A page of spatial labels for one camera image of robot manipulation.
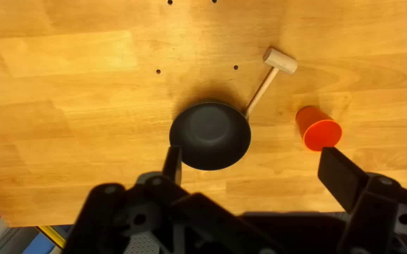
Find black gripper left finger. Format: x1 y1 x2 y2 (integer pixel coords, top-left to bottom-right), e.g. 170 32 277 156
162 146 181 184

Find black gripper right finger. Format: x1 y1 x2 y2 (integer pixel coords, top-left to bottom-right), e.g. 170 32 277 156
318 147 369 212

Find orange plastic cup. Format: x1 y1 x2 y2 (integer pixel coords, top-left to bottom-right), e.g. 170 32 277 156
295 106 342 151

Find black bowl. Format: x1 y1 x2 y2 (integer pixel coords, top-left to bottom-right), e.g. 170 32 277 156
169 102 252 171

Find small wooden mallet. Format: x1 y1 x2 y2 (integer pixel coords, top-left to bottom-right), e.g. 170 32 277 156
245 47 298 118

